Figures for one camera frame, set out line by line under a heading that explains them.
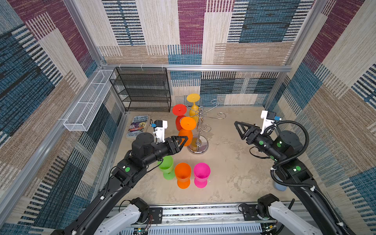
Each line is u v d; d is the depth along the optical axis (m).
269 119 0.54
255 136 0.54
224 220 0.73
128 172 0.46
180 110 0.75
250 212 0.73
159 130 0.58
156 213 0.74
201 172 0.78
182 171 0.76
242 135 0.57
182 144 0.55
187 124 0.69
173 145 0.55
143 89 1.09
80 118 0.70
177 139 0.57
